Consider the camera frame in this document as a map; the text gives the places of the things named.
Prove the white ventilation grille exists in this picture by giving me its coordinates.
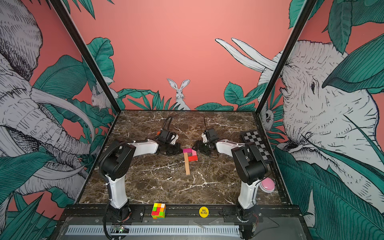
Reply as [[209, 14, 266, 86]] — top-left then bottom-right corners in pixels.
[[65, 225, 240, 237]]

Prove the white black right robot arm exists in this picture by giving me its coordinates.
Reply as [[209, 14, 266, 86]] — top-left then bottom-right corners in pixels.
[[192, 128, 268, 222]]

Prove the black white checkerboard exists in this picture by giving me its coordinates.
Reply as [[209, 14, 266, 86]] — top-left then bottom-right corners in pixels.
[[240, 130, 273, 163]]

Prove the red block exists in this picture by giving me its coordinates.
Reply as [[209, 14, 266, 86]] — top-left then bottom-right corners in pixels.
[[188, 156, 198, 162]]

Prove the small circuit board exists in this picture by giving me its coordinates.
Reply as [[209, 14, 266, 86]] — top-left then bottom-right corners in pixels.
[[111, 226, 130, 235]]

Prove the yellow big blind chip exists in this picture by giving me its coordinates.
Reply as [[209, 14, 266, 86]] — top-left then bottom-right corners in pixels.
[[199, 206, 210, 218]]

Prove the pink round button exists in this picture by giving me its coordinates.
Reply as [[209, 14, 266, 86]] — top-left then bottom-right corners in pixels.
[[259, 177, 275, 193]]

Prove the magenta block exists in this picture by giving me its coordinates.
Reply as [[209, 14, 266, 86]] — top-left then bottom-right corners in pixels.
[[183, 148, 193, 154]]

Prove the natural wood block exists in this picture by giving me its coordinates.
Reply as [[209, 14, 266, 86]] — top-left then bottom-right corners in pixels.
[[184, 153, 189, 166], [185, 163, 190, 176]]

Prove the colourful puzzle cube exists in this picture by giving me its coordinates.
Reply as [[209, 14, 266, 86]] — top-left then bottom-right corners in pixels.
[[151, 203, 166, 219]]

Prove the black front rail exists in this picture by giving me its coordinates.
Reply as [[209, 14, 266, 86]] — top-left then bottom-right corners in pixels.
[[60, 204, 305, 224]]

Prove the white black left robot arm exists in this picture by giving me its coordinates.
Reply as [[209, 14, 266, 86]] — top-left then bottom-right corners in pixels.
[[99, 116, 182, 222]]

